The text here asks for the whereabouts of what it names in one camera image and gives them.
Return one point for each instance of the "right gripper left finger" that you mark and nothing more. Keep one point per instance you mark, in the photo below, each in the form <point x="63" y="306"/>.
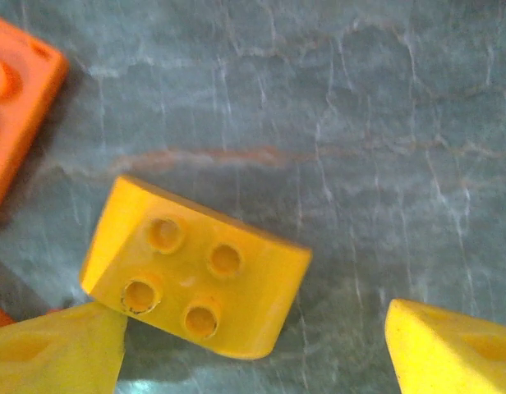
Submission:
<point x="51" y="353"/>

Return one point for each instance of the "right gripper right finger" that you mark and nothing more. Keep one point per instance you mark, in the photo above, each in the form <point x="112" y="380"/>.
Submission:
<point x="450" y="353"/>

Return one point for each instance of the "yellow lego brick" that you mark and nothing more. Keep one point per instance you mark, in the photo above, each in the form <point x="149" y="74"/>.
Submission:
<point x="195" y="271"/>

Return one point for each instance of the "orange long lego plate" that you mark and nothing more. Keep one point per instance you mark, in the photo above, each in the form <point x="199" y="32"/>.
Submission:
<point x="19" y="106"/>

